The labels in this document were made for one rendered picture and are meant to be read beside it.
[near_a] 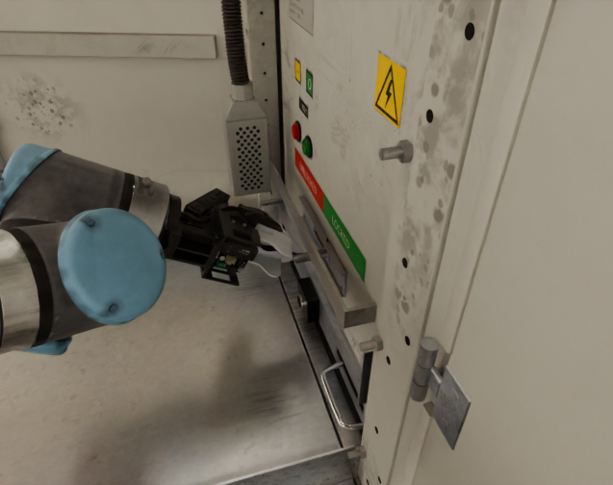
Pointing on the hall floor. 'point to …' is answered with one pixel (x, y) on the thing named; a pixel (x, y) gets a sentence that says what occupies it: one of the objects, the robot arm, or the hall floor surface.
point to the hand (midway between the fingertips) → (292, 249)
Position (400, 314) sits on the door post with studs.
